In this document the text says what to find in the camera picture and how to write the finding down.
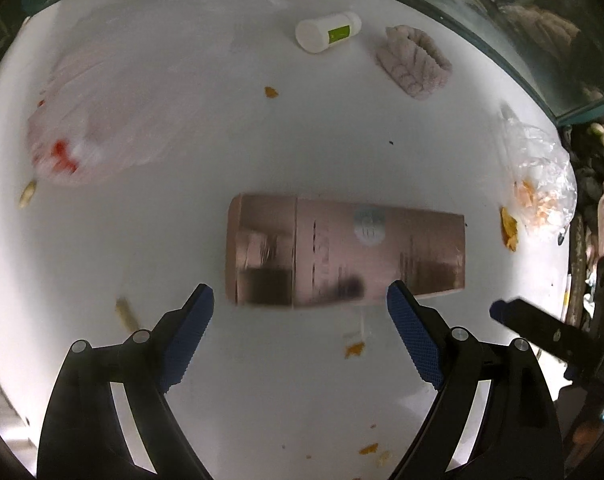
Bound peanut shell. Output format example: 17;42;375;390
114;297;140;334
18;179;37;209

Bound clear bag orange peels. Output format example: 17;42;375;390
495;103;578;235

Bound white red plastic bag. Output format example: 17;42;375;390
26;0;286;186

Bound small white green bottle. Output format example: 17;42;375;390
294;11;362;54

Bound pink cardboard box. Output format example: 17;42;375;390
225;194;466;308

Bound orange peel piece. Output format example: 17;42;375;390
500;207;518;252

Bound black trash bin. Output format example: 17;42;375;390
560;119;604;332

